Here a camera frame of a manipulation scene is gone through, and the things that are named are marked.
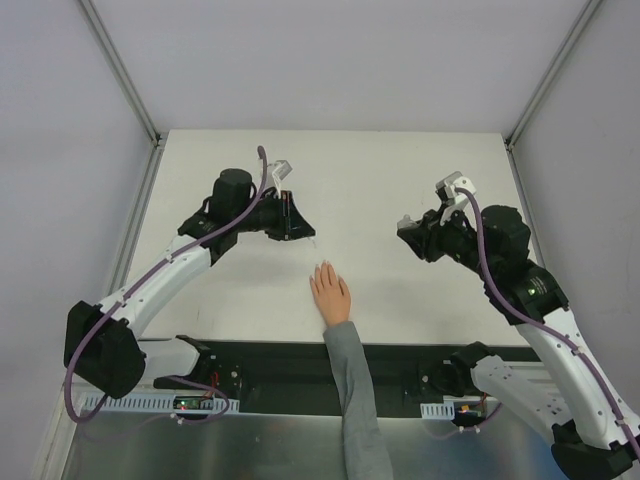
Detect aluminium frame post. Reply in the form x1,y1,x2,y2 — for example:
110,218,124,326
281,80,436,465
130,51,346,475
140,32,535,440
76,0,162,147
504,0,605,152

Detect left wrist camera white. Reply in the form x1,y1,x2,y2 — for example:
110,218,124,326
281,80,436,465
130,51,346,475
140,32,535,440
268,160,293,193

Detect grey sleeved forearm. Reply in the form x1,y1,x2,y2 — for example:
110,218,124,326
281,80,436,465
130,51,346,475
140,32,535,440
324,321,394,479

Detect person hand long nails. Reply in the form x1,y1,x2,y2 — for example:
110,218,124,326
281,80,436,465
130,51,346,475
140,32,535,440
309,261,352,328

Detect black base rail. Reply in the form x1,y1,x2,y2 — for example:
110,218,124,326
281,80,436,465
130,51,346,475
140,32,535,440
119,339,546,417

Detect right white cable duct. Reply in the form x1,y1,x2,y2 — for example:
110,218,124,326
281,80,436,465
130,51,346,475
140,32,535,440
419,400,487,421

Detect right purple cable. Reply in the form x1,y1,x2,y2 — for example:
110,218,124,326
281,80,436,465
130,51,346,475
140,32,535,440
424,187,640,451

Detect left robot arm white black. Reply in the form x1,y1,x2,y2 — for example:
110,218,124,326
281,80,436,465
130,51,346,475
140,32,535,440
63,160,315,399

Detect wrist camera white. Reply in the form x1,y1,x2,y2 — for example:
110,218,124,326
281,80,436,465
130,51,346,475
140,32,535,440
436,171,476,225
268,160,293,193

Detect white cable duct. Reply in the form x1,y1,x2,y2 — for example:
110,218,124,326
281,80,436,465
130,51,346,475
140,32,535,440
100,393,240,415
419,400,487,421

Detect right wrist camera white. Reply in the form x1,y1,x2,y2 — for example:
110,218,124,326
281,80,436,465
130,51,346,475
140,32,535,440
436,171,476,225

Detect right aluminium frame post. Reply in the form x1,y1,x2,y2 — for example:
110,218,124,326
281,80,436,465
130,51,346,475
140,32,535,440
504,0,605,152

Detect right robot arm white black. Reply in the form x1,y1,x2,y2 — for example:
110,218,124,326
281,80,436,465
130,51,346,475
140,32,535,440
430,205,639,479

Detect clear nail polish bottle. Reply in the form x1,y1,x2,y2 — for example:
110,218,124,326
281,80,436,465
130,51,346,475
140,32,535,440
397,215,421,233

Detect left white cable duct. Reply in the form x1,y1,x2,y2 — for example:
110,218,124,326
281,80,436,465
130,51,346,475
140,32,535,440
100,393,240,415

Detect left aluminium frame post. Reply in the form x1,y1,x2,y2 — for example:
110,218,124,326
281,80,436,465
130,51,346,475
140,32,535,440
76,0,162,147

